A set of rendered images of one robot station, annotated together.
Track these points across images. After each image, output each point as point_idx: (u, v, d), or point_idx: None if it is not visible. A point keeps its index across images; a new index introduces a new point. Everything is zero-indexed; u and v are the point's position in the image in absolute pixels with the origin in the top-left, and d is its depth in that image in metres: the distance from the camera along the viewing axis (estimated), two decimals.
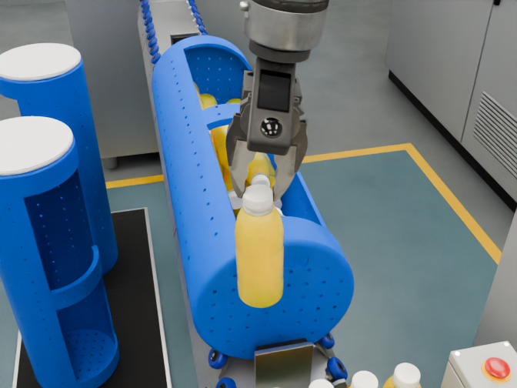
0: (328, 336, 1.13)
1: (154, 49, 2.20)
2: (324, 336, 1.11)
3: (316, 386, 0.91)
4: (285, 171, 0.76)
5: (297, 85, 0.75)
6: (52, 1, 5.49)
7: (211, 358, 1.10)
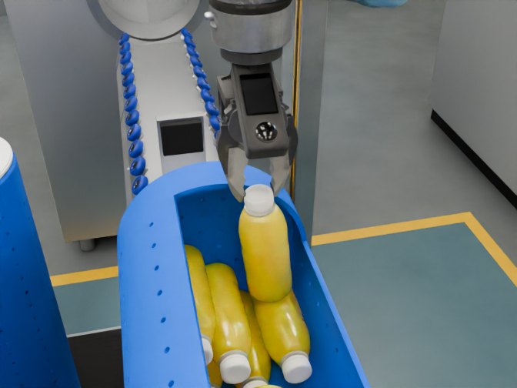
0: None
1: (133, 132, 1.44)
2: None
3: None
4: (280, 166, 0.76)
5: None
6: None
7: None
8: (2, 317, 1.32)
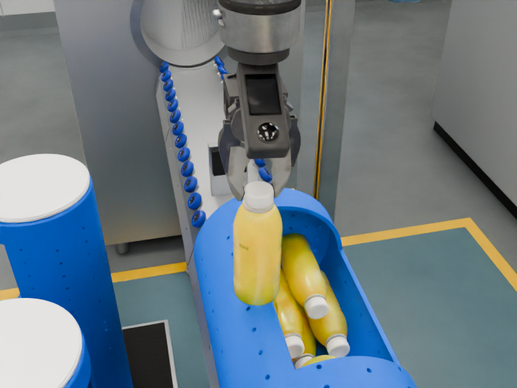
0: None
1: (184, 155, 1.70)
2: None
3: (253, 186, 0.78)
4: (281, 167, 0.76)
5: None
6: (52, 32, 4.99)
7: None
8: (78, 311, 1.57)
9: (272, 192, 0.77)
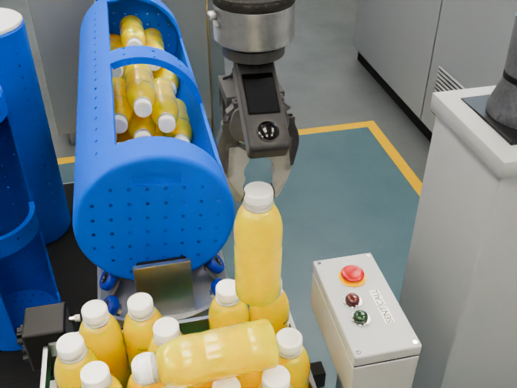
0: (218, 261, 1.17)
1: None
2: (211, 260, 1.16)
3: (131, 45, 1.57)
4: (281, 166, 0.76)
5: None
6: None
7: (101, 280, 1.14)
8: (15, 124, 2.12)
9: None
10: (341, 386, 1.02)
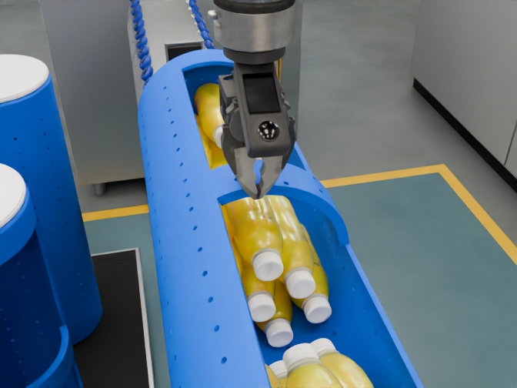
0: None
1: (145, 61, 1.74)
2: None
3: None
4: (272, 168, 0.76)
5: None
6: None
7: None
8: (38, 207, 1.61)
9: None
10: None
